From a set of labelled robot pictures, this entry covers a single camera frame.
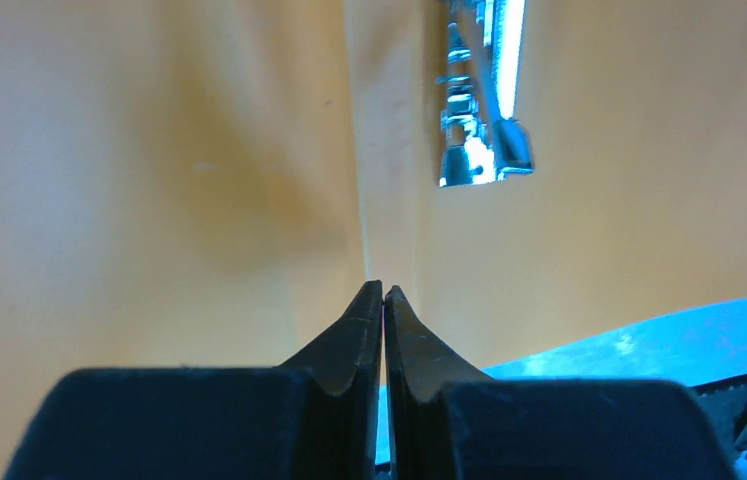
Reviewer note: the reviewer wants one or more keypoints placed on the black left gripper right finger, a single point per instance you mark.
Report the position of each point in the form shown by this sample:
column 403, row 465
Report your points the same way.
column 449, row 420

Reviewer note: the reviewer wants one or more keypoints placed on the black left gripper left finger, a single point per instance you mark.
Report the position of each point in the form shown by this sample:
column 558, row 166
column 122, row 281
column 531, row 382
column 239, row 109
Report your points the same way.
column 314, row 416

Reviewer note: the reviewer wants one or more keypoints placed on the orange clip file folder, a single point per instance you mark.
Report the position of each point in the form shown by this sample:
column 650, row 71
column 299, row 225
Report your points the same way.
column 208, row 183

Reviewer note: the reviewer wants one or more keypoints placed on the silver metal folder clip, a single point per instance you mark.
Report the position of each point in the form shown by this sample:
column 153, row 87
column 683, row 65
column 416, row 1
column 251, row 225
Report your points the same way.
column 484, row 143

